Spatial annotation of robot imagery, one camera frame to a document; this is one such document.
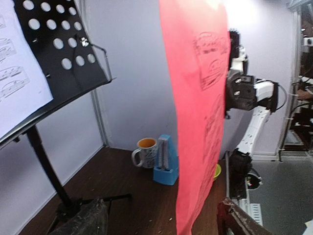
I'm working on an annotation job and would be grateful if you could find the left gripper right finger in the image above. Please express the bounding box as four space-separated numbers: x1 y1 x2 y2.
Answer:
217 198 272 235

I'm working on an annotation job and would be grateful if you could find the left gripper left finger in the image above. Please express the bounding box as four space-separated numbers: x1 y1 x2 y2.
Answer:
50 198 109 235

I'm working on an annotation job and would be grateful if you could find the blue metronome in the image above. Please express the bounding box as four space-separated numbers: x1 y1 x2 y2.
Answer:
153 134 179 186

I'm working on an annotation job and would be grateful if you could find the lavender sheet music page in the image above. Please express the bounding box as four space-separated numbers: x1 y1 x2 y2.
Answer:
0 0 53 137

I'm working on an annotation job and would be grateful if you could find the black music stand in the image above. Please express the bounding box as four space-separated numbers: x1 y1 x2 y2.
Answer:
0 0 134 233

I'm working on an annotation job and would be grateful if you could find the red sheet music page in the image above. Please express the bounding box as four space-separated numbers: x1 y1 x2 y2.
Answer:
159 0 231 235

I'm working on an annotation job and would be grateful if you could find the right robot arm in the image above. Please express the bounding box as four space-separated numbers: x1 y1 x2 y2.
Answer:
224 29 281 201

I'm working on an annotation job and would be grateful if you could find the yellow-green bowl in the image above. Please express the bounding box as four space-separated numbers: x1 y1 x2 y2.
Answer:
214 164 222 181

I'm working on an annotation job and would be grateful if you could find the white mug orange inside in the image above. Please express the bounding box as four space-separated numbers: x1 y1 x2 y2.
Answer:
132 138 158 169

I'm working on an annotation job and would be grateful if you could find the front aluminium rail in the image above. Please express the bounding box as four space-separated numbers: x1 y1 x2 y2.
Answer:
245 189 263 226

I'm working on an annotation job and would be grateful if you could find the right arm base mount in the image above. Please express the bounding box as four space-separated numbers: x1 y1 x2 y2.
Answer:
246 168 263 190

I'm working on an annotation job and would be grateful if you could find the right aluminium frame post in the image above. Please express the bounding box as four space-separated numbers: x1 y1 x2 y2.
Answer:
90 88 113 147

